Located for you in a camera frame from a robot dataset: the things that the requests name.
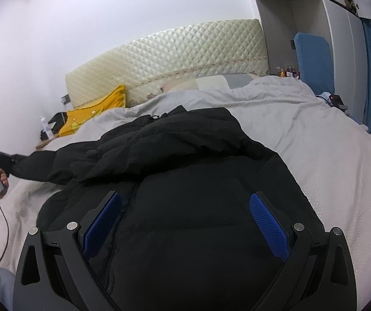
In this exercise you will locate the grey patchwork pillow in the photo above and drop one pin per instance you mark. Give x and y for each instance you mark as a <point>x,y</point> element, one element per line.
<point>211,81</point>

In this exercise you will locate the black bag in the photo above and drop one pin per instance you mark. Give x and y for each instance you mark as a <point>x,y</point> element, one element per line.
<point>57,121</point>

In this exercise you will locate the white plastic bottle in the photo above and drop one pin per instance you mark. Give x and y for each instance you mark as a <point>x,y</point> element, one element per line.
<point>44,123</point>

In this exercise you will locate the row of small cosmetic bottles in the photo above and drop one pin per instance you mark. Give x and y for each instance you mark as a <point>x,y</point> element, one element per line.
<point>287,72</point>

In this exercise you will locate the blue padded chair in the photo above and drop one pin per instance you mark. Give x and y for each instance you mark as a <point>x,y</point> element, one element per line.
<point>314,61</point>

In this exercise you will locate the yellow crown print pillow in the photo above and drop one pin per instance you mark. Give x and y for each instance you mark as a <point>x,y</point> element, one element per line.
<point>107,102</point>

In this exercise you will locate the grey white wardrobe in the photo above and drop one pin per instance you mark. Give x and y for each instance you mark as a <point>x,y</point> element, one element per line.
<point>344,55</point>

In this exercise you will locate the black puffer jacket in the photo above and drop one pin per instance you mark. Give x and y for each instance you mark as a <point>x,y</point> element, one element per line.
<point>188,197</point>

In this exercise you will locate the dark wall switch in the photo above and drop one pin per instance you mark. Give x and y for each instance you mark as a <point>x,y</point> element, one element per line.
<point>292,44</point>

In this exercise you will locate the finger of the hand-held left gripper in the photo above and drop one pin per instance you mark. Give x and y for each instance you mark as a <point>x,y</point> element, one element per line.
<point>4,163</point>

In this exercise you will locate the light blue cloth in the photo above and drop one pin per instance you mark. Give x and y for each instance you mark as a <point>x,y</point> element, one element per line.
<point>323,95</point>

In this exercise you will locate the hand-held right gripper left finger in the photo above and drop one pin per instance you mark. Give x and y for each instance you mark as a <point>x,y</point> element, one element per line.
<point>103,222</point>

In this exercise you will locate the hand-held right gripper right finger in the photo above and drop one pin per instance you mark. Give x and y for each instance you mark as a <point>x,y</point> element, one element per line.
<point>269,223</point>

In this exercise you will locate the wooden nightstand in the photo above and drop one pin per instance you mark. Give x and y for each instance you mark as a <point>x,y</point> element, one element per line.
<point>43,145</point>

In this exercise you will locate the dark wall socket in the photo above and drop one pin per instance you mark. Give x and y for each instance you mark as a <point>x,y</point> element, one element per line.
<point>64,99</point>

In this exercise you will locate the cream quilted headboard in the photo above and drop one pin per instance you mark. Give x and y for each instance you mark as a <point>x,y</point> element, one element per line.
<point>188,55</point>

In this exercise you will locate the black electronic device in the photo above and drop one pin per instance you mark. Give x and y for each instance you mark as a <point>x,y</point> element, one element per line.
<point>338,102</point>

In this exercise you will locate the bed with grey duvet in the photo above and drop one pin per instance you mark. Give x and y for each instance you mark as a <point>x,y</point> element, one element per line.
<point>318,155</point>

